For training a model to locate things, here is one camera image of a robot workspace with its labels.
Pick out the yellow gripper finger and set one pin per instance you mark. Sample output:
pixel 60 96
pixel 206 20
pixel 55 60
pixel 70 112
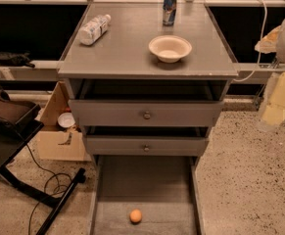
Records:
pixel 268 42

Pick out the orange fruit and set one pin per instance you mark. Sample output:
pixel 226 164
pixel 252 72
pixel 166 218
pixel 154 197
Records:
pixel 135 216

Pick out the grey drawer cabinet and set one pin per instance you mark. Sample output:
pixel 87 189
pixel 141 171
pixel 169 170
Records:
pixel 123 51

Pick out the grey open bottom drawer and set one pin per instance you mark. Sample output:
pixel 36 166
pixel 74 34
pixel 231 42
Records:
pixel 165 189

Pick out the grey top drawer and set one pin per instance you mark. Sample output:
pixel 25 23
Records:
pixel 149 103

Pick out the grey middle drawer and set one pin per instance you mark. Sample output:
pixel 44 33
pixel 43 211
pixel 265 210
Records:
pixel 150 141

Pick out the white paper bowl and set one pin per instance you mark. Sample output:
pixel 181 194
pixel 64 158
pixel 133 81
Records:
pixel 170 48

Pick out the blue drink can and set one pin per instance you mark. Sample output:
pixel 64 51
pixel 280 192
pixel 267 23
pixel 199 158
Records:
pixel 169 11

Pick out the clear plastic water bottle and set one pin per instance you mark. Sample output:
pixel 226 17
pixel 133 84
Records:
pixel 94 29

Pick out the small white bowl in box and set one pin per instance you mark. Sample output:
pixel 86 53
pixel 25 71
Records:
pixel 66 120

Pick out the cardboard box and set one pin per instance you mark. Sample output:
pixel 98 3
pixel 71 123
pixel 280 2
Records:
pixel 53 141

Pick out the black chair stand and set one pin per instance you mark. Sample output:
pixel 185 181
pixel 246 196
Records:
pixel 17 127

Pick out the black object on ledge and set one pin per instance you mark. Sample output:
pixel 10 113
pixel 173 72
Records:
pixel 15 60

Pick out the metal bracket strut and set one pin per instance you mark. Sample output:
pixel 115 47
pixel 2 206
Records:
pixel 258 97

